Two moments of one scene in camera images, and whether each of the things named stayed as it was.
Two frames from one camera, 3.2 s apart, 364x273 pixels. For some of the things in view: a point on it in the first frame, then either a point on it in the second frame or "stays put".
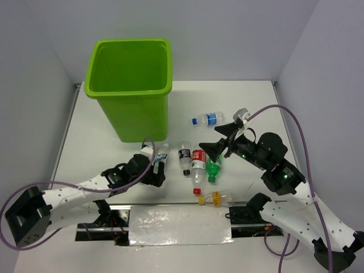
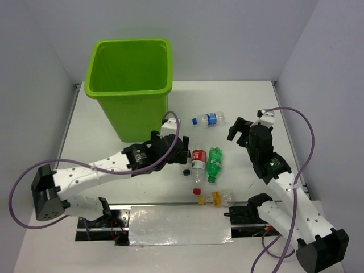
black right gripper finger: x=215 y=149 → x=241 y=125
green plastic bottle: x=212 y=168 stays put
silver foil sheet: x=175 y=225 stays put
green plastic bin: x=131 y=78 stays put
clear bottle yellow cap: x=216 y=199 stays put
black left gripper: x=156 y=179 → x=180 y=156
